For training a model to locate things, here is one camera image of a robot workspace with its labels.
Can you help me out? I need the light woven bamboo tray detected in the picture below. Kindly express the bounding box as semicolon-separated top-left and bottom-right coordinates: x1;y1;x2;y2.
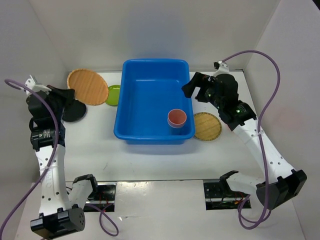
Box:
194;112;222;142

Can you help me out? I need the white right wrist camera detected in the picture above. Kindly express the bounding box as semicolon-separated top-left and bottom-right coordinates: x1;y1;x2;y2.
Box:
213;60;230;76

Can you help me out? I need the green plastic plate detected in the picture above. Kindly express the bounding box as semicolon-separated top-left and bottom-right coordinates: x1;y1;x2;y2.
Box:
105;84;121;107

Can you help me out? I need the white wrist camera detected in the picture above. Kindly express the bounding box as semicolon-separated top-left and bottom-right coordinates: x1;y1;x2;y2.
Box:
213;60;230;76
24;75;51;93

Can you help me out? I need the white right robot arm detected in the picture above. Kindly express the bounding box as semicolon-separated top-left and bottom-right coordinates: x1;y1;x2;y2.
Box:
181;72;307;210

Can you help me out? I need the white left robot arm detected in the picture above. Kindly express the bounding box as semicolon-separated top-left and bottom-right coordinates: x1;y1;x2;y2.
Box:
26;83;100;240

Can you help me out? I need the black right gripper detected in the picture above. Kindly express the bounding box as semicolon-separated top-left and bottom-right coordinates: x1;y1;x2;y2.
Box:
181;71;224;109

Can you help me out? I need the pink plastic cup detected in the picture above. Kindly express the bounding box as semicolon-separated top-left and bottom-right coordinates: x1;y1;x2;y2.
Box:
167;109;187;128

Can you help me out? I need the blue plastic bin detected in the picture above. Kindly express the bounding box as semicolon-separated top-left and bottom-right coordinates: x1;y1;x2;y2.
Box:
113;58;196;145

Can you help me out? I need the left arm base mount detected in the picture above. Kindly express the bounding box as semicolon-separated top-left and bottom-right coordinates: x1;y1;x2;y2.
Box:
84;182;117;213

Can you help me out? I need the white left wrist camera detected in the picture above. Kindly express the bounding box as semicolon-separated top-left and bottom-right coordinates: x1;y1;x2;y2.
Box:
24;75;51;93

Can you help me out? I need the orange woven bamboo tray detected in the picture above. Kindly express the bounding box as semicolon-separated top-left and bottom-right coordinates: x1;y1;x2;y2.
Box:
67;68;109;106

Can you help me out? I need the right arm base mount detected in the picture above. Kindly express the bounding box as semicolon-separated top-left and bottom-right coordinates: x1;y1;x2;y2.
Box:
203;179;247;211

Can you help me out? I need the black round plate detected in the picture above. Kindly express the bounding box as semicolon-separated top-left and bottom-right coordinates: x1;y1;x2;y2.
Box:
62;100;87;123

